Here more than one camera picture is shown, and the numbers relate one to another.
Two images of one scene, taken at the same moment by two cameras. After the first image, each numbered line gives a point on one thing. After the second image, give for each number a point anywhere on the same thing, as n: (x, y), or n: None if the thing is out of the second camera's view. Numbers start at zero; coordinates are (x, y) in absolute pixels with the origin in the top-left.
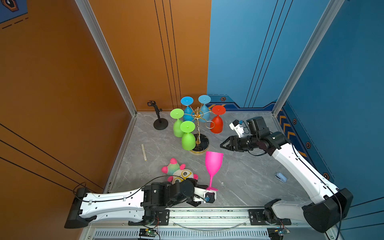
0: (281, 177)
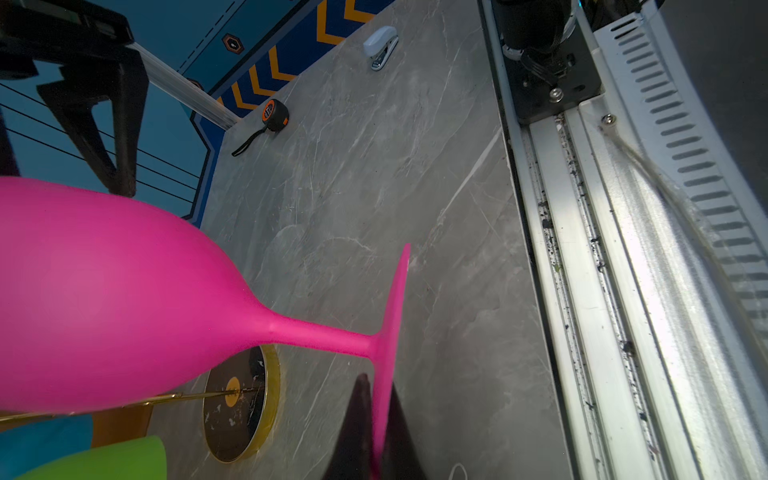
0: (380, 45)
